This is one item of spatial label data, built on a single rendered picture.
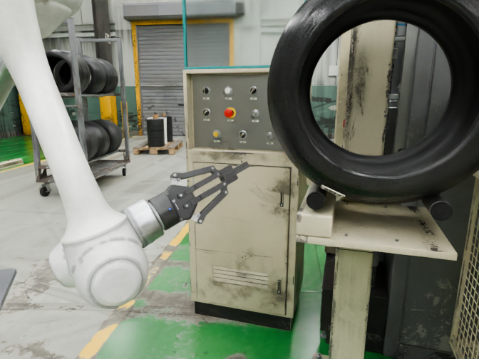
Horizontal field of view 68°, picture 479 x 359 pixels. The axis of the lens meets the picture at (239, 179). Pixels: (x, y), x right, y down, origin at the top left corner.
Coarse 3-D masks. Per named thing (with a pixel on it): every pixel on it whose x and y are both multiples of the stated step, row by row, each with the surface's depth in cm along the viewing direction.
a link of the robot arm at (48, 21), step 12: (36, 0) 70; (48, 0) 72; (60, 0) 74; (72, 0) 77; (36, 12) 72; (48, 12) 74; (60, 12) 76; (72, 12) 81; (48, 24) 76; (60, 24) 80; (0, 60) 76; (0, 72) 77; (0, 84) 78; (12, 84) 81; (0, 96) 80; (0, 108) 83
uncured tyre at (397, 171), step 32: (320, 0) 77; (352, 0) 75; (384, 0) 96; (416, 0) 93; (448, 0) 70; (288, 32) 82; (320, 32) 79; (448, 32) 93; (288, 64) 82; (448, 64) 98; (288, 96) 83; (288, 128) 85; (320, 128) 110; (448, 128) 98; (320, 160) 84; (352, 160) 108; (384, 160) 105; (416, 160) 102; (448, 160) 76; (352, 192) 85; (384, 192) 82; (416, 192) 80
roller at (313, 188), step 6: (312, 186) 95; (318, 186) 93; (312, 192) 88; (318, 192) 87; (324, 192) 91; (312, 198) 87; (318, 198) 87; (324, 198) 88; (312, 204) 88; (318, 204) 87
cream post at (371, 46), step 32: (352, 32) 110; (384, 32) 107; (352, 64) 112; (384, 64) 109; (352, 96) 114; (384, 96) 111; (352, 128) 116; (384, 128) 114; (352, 256) 126; (352, 288) 128; (352, 320) 131; (352, 352) 134
